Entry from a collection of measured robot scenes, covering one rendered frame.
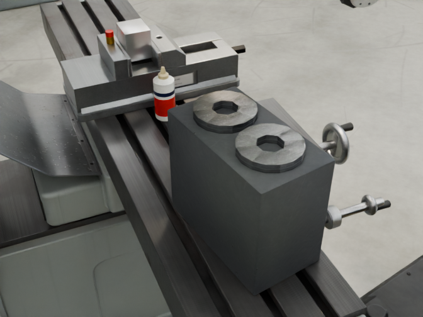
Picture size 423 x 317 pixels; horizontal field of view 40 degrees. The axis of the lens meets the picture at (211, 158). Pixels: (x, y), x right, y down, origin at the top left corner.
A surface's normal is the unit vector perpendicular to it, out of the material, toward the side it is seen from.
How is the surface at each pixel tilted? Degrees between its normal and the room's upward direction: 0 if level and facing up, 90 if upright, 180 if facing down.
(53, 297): 90
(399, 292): 0
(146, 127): 0
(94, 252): 90
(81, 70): 0
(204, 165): 90
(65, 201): 90
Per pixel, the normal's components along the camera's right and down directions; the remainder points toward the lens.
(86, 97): 0.40, 0.56
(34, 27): 0.00, -0.79
